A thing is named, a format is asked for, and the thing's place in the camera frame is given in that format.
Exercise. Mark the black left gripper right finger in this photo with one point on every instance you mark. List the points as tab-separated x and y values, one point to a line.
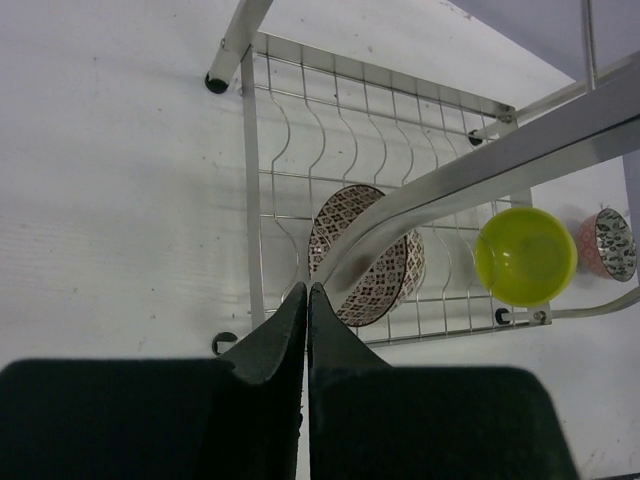
371	420

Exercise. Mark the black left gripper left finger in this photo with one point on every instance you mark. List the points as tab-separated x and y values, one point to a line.
233	417

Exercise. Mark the brown patterned bowl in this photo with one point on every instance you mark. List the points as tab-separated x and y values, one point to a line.
394	276

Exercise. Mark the pink floral bowl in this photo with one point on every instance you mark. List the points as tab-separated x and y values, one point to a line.
606	246

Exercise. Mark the stainless steel dish rack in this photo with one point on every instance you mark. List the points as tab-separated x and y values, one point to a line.
579	126

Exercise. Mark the green round bowl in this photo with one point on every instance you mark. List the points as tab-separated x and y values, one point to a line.
525	257

